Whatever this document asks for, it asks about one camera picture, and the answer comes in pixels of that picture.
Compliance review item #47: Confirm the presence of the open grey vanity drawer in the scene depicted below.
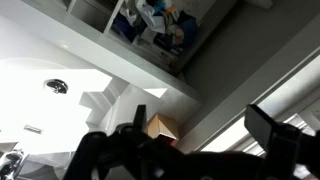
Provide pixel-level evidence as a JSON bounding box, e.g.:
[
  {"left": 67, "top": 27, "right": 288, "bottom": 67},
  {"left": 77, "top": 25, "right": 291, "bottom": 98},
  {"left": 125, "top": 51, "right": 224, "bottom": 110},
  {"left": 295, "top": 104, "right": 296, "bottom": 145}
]
[{"left": 66, "top": 0, "right": 218, "bottom": 76}]

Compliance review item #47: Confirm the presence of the blue cloth item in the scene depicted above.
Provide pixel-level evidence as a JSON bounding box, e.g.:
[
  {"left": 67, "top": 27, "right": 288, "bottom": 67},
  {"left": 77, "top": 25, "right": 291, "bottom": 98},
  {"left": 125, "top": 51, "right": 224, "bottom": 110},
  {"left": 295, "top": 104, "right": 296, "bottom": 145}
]
[{"left": 112, "top": 13, "right": 138, "bottom": 43}]

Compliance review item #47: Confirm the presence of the dark blue pouch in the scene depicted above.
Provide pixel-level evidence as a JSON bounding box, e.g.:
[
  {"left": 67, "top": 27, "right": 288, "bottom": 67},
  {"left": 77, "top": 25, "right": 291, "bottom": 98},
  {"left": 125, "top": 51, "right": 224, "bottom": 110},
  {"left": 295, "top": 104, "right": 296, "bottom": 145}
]
[{"left": 176, "top": 13, "right": 198, "bottom": 48}]

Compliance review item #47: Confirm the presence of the chrome basin faucet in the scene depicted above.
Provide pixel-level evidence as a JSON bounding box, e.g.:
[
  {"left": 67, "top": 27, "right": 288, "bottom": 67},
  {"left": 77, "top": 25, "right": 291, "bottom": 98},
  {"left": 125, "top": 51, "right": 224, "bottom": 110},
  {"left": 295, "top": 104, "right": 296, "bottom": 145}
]
[{"left": 0, "top": 149, "right": 29, "bottom": 180}]

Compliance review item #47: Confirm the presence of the cream box with orange inside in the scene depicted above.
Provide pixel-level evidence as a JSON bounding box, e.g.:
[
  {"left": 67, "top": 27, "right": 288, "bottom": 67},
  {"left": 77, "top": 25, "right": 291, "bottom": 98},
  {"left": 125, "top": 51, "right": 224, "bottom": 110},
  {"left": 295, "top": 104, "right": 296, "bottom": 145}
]
[{"left": 145, "top": 113, "right": 180, "bottom": 145}]

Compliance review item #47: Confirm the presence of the white washbasin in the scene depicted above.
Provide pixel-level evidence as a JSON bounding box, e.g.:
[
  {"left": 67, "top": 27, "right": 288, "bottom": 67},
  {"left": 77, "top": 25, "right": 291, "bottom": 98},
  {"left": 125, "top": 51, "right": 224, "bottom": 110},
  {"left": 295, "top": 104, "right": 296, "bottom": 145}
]
[{"left": 0, "top": 58, "right": 131, "bottom": 180}]

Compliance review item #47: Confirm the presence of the chrome overflow slot cover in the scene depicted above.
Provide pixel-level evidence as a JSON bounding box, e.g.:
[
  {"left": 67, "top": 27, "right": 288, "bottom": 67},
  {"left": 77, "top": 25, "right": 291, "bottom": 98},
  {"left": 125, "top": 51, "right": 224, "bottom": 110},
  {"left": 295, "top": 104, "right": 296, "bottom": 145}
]
[{"left": 23, "top": 124, "right": 43, "bottom": 135}]

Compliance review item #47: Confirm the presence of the chrome sink drain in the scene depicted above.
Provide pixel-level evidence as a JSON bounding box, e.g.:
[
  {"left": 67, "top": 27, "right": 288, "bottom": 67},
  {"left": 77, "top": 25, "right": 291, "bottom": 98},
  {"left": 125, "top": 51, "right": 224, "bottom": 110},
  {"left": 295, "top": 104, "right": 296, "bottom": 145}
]
[{"left": 44, "top": 78, "right": 69, "bottom": 95}]

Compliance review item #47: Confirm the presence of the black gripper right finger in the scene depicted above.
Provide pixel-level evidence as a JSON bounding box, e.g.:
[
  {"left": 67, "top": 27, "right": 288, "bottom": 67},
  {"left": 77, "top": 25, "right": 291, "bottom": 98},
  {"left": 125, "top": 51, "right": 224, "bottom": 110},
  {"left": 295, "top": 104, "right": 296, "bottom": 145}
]
[{"left": 244, "top": 103, "right": 320, "bottom": 180}]

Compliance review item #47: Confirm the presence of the printed white carton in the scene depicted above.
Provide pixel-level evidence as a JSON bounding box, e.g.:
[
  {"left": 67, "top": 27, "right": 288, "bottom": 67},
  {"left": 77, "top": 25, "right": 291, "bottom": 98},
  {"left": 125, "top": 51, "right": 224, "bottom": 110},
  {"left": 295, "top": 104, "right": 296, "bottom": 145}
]
[{"left": 131, "top": 34, "right": 178, "bottom": 66}]

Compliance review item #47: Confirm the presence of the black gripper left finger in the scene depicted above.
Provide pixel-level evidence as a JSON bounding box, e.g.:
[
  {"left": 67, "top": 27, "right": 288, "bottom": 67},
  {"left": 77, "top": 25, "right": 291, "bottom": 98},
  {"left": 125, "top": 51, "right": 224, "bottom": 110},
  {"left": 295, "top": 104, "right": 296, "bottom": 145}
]
[{"left": 62, "top": 104, "right": 188, "bottom": 180}]

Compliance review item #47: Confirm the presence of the teal packet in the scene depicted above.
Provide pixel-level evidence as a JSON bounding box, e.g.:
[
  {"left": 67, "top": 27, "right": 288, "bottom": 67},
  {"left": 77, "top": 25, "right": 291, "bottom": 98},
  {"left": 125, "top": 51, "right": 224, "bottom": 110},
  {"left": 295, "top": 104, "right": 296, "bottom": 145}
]
[{"left": 152, "top": 0, "right": 174, "bottom": 14}]

